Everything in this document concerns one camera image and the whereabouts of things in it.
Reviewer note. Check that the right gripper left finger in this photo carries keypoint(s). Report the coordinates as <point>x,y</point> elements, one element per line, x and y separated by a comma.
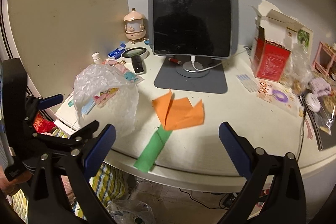
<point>54,158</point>

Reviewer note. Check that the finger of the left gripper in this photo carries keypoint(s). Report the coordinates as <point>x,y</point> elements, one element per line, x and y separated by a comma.
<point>84,134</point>
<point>49,102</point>

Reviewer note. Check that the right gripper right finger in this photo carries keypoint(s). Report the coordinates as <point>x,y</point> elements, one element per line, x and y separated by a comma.
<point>285,202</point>

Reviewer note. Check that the bubble wrap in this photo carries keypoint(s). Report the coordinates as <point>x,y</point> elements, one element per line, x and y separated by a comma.
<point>120,111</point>

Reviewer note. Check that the trash bin with liner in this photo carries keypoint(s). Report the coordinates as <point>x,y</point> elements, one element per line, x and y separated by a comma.
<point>130,211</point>

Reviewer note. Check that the person's hand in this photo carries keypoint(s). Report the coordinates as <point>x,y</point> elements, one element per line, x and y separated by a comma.
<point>9,188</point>

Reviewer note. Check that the striped yellow blue bedding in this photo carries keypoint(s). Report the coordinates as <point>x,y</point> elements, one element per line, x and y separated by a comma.
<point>108,184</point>

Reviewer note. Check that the pink sticker packet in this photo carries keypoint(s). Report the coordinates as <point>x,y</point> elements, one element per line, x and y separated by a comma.
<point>97,84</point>

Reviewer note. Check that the small white pill bottle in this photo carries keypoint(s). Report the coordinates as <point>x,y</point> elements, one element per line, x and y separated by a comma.
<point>97,58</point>

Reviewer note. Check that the blue white small tube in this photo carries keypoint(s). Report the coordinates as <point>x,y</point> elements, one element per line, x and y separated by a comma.
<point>116,54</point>

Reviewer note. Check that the black laptop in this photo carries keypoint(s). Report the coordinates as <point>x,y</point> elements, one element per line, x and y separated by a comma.
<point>323,122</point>

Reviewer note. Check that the orange green paper tulip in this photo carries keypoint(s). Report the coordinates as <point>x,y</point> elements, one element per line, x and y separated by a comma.
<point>174,114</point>

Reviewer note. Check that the black magnifying glass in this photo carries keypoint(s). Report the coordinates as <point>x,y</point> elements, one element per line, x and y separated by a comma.
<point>135,56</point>

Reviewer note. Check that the white round device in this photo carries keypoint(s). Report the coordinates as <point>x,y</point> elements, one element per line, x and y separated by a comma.
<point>312,102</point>

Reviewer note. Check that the pink carousel night light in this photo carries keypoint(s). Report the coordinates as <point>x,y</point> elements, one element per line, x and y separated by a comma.
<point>134,26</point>

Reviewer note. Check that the grey tablet stand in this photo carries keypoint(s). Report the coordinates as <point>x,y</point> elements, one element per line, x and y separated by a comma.
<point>193,74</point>

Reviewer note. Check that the pink desk rack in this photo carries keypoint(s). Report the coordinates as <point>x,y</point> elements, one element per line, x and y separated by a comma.
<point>324,61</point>

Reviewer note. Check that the black tablet screen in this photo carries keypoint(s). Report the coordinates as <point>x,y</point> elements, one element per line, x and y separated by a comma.
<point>192,27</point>

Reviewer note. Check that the framed photo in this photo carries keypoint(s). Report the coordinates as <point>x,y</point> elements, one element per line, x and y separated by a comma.
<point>305,37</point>

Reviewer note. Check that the red white open box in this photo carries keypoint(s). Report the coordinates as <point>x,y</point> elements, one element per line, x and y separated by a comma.
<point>275,40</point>

